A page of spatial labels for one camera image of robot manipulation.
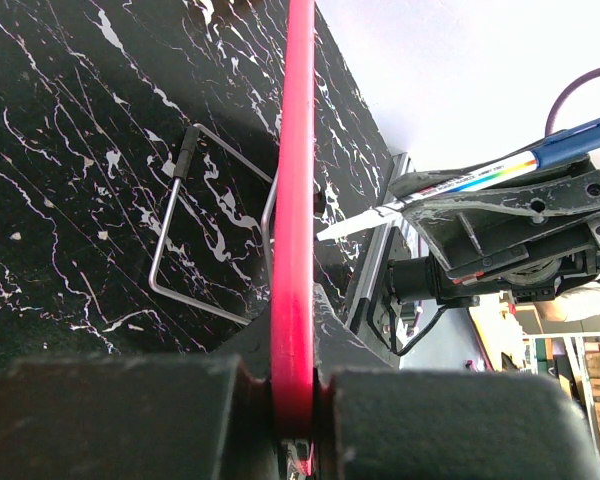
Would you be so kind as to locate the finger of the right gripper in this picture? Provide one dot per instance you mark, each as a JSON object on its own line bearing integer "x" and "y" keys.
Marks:
{"x": 463, "y": 228}
{"x": 413, "y": 182}

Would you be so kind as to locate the blue capped whiteboard marker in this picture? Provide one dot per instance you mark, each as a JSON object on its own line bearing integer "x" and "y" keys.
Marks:
{"x": 554, "y": 150}

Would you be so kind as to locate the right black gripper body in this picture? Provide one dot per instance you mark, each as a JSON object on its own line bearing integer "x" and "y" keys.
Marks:
{"x": 533, "y": 271}

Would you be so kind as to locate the whiteboard metal wire stand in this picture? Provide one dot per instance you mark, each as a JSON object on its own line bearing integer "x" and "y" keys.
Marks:
{"x": 209, "y": 240}

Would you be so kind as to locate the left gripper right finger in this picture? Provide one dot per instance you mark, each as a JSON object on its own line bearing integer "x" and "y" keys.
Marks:
{"x": 377, "y": 422}

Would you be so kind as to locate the pink framed whiteboard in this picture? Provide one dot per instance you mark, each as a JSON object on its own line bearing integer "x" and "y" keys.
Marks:
{"x": 292, "y": 327}

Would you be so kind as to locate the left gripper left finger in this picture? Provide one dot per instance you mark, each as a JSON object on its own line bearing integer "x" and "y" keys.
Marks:
{"x": 159, "y": 416}

